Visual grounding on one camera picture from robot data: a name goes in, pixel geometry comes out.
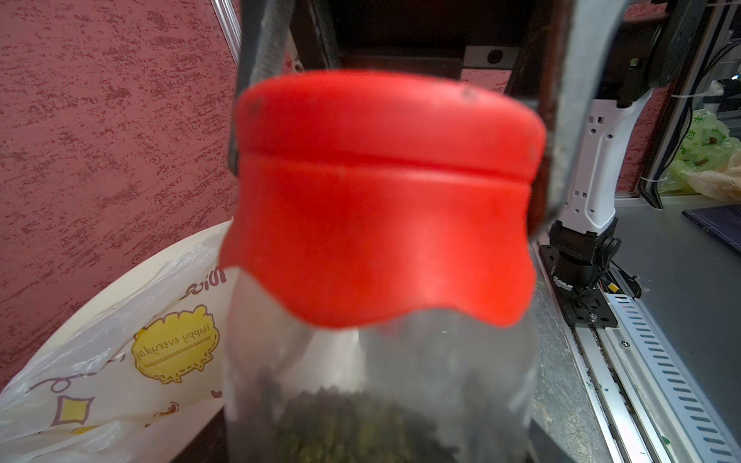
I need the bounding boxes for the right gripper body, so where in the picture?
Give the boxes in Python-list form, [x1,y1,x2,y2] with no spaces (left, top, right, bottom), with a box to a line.
[289,0,552,78]

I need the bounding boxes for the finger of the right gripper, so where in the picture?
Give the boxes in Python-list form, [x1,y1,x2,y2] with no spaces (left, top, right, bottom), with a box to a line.
[505,1,627,235]
[227,0,295,177]

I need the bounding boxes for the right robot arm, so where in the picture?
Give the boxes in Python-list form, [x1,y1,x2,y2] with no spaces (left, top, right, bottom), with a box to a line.
[213,1,707,289]

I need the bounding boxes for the dark tea leaves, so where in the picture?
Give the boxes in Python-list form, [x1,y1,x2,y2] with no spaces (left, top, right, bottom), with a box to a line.
[272,388,458,462]

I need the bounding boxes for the green plastic bag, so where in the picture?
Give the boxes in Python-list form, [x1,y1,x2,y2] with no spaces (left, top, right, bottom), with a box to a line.
[659,109,740,194]

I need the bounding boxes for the cream plastic waste bin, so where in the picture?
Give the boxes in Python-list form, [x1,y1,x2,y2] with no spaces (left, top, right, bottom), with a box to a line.
[31,221,231,361]

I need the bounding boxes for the blue book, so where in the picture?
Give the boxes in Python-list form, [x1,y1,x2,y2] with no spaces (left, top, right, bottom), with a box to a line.
[682,204,741,255]

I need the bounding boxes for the white printed bin liner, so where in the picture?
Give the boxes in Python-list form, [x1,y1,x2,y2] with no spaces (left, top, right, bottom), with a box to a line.
[1,230,235,462]

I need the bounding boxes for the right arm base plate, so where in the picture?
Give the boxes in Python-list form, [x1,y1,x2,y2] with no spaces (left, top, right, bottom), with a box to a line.
[538,245,619,329]

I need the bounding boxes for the aluminium mounting rail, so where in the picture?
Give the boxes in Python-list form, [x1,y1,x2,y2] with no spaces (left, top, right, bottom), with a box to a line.
[565,231,740,462]

